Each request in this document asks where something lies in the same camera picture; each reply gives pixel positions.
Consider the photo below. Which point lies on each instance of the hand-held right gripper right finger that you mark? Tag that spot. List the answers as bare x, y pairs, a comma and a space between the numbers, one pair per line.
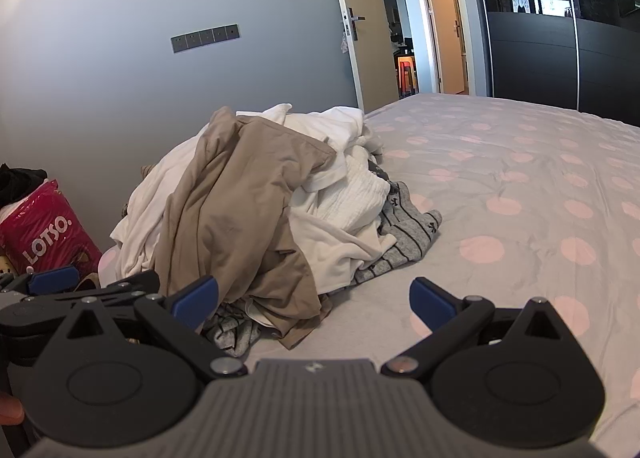
432, 305

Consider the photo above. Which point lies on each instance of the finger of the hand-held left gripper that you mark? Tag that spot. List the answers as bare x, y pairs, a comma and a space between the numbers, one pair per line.
52, 280

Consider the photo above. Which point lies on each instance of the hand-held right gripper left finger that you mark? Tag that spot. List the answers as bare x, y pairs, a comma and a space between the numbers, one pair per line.
195, 300

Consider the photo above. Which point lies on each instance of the tan long-sleeve shirt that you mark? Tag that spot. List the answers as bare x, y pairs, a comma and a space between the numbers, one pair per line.
235, 198

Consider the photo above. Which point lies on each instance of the white clothes pile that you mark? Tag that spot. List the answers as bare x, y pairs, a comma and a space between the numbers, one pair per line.
145, 218

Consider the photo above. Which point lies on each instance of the person's left hand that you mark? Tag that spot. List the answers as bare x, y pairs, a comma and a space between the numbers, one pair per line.
10, 410

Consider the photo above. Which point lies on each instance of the red plastic bag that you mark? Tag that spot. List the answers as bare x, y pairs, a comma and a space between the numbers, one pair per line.
45, 233

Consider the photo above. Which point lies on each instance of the grey striped garment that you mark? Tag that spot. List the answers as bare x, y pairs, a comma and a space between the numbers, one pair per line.
405, 233

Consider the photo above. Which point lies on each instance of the black cloth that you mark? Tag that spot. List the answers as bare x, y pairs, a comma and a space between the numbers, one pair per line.
20, 181

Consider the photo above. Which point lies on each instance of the white waffle-texture garment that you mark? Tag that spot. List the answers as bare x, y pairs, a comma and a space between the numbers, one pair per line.
360, 193

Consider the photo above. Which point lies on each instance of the pink dotted bed sheet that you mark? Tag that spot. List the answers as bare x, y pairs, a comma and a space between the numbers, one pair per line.
525, 188

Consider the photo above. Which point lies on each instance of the red stool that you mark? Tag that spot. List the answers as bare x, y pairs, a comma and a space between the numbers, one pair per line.
406, 73

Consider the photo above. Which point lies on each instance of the dark sliding wardrobe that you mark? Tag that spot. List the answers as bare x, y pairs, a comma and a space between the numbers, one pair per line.
540, 38

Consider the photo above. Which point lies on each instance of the grey wall switch panel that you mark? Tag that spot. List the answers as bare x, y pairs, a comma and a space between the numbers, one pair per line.
205, 37

